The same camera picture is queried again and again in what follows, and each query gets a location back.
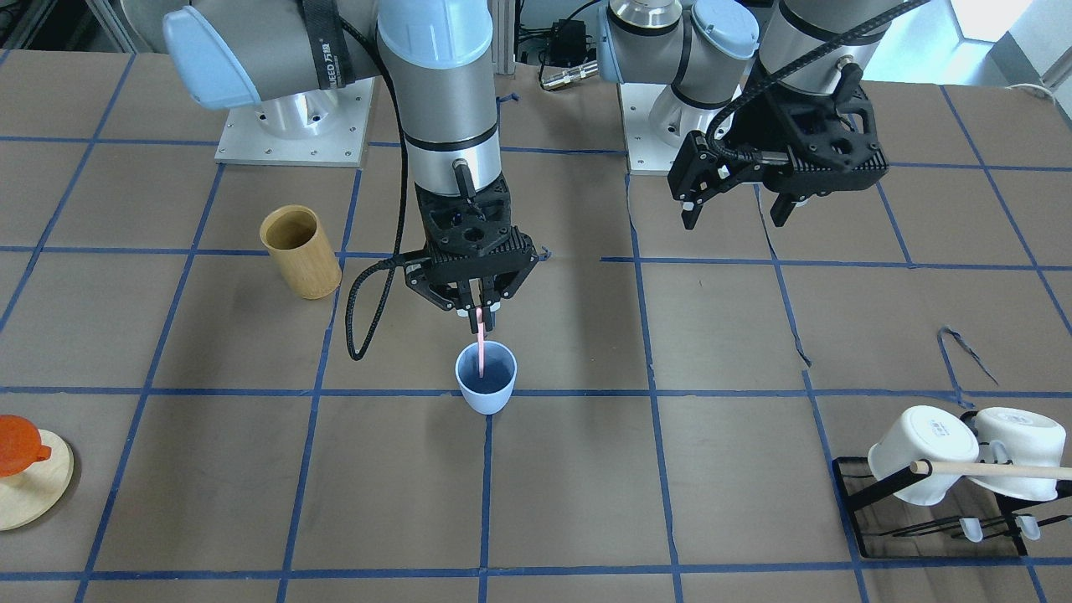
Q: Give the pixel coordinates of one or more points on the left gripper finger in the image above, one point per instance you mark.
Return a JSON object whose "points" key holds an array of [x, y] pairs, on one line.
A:
{"points": [[703, 169], [783, 206]]}

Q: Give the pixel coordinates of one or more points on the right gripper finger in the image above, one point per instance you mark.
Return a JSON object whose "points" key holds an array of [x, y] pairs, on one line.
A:
{"points": [[495, 289], [455, 298]]}

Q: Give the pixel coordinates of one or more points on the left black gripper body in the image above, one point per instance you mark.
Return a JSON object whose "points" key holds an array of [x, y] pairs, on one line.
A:
{"points": [[758, 126]]}

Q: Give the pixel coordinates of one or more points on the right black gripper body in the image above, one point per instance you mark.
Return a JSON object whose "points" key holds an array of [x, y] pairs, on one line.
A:
{"points": [[427, 289]]}

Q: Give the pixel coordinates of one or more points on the pink chopstick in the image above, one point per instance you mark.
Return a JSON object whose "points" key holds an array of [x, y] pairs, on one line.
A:
{"points": [[481, 342]]}

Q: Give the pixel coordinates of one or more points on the light blue plastic cup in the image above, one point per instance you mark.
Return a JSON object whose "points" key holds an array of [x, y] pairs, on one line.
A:
{"points": [[486, 390]]}

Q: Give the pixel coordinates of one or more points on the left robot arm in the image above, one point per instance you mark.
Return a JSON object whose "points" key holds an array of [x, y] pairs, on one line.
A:
{"points": [[715, 54]]}

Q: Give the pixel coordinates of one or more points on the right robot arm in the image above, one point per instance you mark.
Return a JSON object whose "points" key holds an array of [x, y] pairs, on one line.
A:
{"points": [[436, 60]]}

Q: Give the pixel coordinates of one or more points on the bamboo cylinder holder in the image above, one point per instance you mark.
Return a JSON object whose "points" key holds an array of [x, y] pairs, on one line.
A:
{"points": [[297, 242]]}

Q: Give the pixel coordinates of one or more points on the white mug with face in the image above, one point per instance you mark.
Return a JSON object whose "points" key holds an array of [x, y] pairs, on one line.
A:
{"points": [[922, 432]]}

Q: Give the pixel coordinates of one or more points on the white mug outer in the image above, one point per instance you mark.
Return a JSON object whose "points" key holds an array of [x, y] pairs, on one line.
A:
{"points": [[1026, 439]]}

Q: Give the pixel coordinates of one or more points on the orange mug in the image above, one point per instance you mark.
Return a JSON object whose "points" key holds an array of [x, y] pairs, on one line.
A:
{"points": [[21, 445]]}

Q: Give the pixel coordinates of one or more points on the wooden mug tree stand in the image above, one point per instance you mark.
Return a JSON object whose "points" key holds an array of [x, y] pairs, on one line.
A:
{"points": [[30, 494]]}

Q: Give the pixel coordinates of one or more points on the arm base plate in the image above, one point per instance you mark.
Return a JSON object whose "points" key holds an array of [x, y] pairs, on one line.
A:
{"points": [[320, 128], [662, 134]]}

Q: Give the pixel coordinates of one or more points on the aluminium frame post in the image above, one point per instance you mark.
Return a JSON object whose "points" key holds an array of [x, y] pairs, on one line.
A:
{"points": [[504, 39]]}

